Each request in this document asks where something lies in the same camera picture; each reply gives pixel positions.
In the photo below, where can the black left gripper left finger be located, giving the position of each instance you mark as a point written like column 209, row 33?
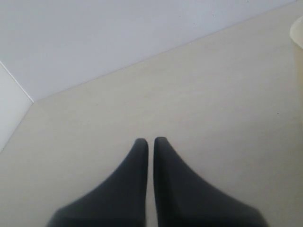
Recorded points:
column 120, row 201

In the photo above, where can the cream plastic bin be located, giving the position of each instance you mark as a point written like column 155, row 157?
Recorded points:
column 296, row 35

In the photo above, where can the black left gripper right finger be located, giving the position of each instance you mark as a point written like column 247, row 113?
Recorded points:
column 184, row 199

